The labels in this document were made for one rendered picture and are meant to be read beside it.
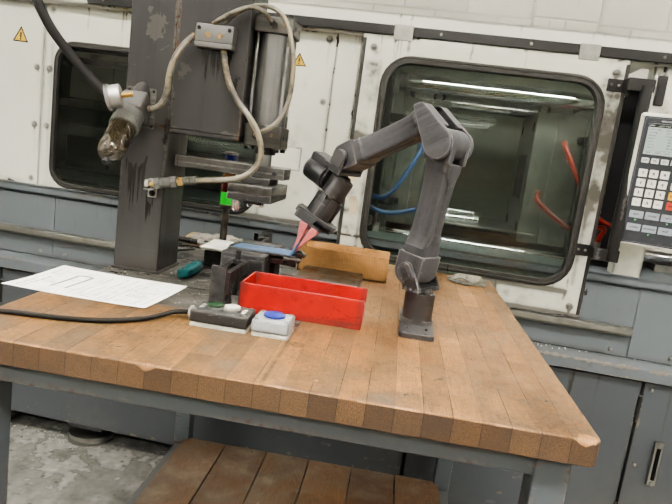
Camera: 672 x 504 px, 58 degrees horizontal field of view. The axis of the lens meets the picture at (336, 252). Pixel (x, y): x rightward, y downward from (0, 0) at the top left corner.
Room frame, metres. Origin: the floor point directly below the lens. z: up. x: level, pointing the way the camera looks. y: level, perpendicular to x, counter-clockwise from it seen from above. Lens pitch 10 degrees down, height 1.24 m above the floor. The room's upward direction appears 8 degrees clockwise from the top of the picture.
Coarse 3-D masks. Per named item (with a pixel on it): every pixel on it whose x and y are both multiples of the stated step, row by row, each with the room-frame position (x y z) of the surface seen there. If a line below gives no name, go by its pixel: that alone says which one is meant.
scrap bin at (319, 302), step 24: (240, 288) 1.17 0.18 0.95; (264, 288) 1.17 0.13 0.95; (288, 288) 1.28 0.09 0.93; (312, 288) 1.27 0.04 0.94; (336, 288) 1.27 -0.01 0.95; (360, 288) 1.26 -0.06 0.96; (288, 312) 1.16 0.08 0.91; (312, 312) 1.16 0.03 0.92; (336, 312) 1.15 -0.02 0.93; (360, 312) 1.15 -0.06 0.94
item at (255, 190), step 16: (176, 160) 1.41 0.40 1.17; (192, 160) 1.41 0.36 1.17; (208, 160) 1.40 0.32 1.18; (224, 160) 1.48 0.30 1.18; (256, 176) 1.39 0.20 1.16; (272, 176) 1.39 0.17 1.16; (288, 176) 1.45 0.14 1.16; (240, 192) 1.33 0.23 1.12; (256, 192) 1.33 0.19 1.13; (272, 192) 1.33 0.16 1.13
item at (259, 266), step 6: (222, 258) 1.34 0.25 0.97; (228, 258) 1.34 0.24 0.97; (222, 264) 1.34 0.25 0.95; (252, 264) 1.33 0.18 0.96; (258, 264) 1.33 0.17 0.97; (264, 264) 1.34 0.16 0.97; (270, 264) 1.47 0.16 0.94; (276, 264) 1.48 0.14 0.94; (252, 270) 1.33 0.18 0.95; (258, 270) 1.33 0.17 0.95; (264, 270) 1.34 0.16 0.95; (270, 270) 1.47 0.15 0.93; (276, 270) 1.49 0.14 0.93; (246, 276) 1.33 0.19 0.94
